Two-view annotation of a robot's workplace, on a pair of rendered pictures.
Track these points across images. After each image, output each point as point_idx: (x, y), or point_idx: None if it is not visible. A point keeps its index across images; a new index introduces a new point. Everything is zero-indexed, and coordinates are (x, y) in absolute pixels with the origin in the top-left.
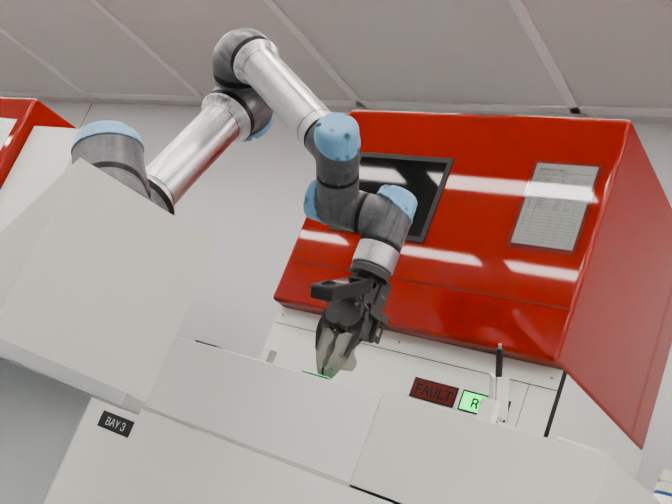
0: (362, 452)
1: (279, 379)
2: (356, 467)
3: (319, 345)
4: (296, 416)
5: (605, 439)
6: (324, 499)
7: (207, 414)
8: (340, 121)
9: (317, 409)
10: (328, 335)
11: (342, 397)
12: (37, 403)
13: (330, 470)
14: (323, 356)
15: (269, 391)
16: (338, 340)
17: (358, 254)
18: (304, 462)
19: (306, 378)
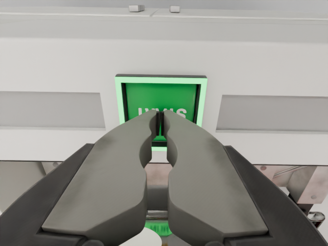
0: (5, 22)
1: (235, 36)
2: (21, 21)
3: (217, 153)
4: (149, 27)
5: None
6: (74, 18)
7: (320, 26)
8: None
9: (104, 29)
10: (200, 193)
11: (36, 32)
12: None
13: (67, 20)
14: (175, 131)
15: (239, 32)
16: (131, 182)
17: None
18: (112, 21)
19: (156, 37)
